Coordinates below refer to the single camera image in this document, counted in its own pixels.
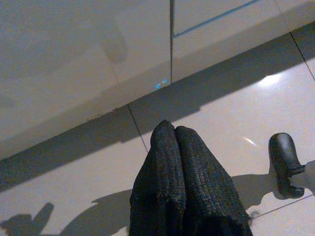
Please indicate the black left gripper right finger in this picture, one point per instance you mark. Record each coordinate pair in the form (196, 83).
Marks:
(209, 196)

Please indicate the white kitchen base cabinet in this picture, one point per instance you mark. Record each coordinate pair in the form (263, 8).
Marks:
(73, 61)

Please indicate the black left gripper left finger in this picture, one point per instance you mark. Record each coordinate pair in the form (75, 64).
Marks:
(157, 184)

